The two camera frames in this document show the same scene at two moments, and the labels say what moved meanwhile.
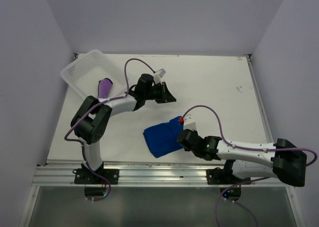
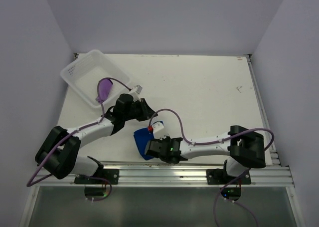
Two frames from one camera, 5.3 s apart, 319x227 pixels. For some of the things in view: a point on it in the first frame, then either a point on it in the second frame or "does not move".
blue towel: (162, 139) → (142, 138)
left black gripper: (166, 96) → (147, 110)
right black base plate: (218, 176) does not move
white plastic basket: (84, 73) does not move
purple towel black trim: (104, 88) does not move
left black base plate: (86, 176) does not move
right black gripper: (194, 131) → (160, 140)
